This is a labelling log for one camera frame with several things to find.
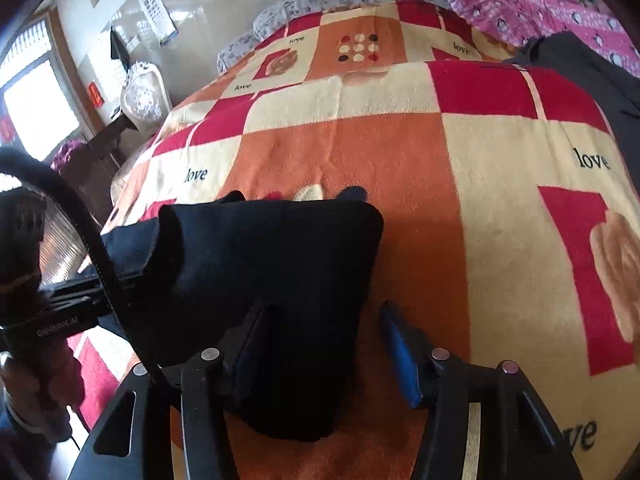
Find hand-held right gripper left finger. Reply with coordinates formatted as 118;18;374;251
67;300;273;480

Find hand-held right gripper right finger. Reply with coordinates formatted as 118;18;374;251
379;301;583;480

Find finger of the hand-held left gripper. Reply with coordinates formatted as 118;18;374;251
40;272;151;311

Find black pants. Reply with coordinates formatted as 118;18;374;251
100;186;385;443

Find dark wooden table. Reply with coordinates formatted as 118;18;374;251
60;110;136;221

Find purple cloth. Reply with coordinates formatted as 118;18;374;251
51;138;86;171

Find window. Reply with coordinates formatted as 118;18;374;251
0;15;96;156

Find printed checkered blanket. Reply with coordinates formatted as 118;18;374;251
70;0;640;480

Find dark hanging garment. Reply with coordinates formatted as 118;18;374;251
110;27;132;61

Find dark grey garment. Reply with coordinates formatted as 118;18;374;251
505;31;640;196

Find pink penguin blanket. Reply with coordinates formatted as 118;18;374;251
422;0;633;68

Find black cable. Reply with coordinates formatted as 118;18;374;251
0;149;176;396

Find wall calendar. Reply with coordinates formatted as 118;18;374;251
141;0;178;46

